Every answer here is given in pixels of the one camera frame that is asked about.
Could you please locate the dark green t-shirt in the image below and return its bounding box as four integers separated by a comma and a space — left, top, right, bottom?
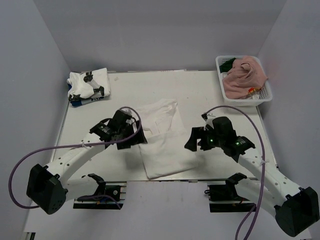
219, 57, 236, 73

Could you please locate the folded blue t-shirt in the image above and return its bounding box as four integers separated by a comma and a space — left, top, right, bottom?
68, 84, 105, 108

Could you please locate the pink t-shirt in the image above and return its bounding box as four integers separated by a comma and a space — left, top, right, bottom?
222, 55, 268, 100

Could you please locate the white red-print t-shirt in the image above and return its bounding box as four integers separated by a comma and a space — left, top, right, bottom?
136, 99, 199, 180

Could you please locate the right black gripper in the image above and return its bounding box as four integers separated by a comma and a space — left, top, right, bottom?
184, 125, 225, 152

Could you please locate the folded white printed t-shirt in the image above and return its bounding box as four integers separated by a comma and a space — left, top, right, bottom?
66, 68, 111, 102

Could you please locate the white plastic basket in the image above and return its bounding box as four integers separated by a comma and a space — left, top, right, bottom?
215, 55, 273, 107

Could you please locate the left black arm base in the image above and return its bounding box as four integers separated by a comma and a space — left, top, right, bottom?
73, 182, 127, 210

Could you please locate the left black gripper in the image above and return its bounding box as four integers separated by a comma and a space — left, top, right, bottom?
117, 119, 147, 150

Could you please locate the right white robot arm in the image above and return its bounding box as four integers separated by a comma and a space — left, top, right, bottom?
184, 116, 320, 237

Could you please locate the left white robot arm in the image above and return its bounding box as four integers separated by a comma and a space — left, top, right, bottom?
26, 107, 147, 215

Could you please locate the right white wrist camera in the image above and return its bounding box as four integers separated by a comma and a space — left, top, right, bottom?
203, 115, 216, 131

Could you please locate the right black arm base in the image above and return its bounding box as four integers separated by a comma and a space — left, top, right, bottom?
204, 184, 255, 213

